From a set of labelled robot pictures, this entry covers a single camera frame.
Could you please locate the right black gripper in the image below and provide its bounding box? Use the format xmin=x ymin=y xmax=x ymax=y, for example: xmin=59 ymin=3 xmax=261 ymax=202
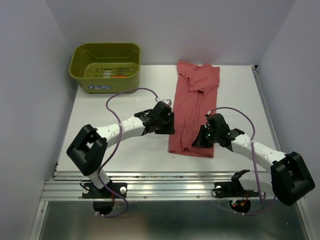
xmin=190 ymin=124 xmax=219 ymax=148

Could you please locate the red t shirt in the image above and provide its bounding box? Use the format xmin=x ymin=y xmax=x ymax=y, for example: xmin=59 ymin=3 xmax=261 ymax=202
xmin=168 ymin=61 xmax=220 ymax=158

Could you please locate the olive green plastic bin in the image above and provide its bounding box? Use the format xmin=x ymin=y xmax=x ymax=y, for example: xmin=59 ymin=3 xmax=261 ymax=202
xmin=68 ymin=42 xmax=141 ymax=94

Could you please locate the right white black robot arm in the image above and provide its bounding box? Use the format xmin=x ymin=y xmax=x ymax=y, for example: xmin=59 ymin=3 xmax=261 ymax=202
xmin=192 ymin=112 xmax=315 ymax=206

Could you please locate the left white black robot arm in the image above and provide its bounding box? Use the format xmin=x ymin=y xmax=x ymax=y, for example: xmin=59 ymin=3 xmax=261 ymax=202
xmin=66 ymin=101 xmax=175 ymax=197

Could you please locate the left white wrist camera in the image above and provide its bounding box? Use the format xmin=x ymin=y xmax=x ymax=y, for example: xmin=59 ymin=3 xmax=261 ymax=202
xmin=161 ymin=99 xmax=172 ymax=107

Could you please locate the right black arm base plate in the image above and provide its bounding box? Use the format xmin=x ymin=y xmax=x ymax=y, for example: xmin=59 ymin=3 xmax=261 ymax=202
xmin=211 ymin=181 xmax=259 ymax=199

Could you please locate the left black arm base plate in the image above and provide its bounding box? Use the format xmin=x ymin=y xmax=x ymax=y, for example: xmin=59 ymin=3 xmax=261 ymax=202
xmin=79 ymin=181 xmax=128 ymax=200

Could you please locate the aluminium front rail frame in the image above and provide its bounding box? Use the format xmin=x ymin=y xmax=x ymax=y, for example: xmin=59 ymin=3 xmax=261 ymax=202
xmin=30 ymin=65 xmax=317 ymax=240

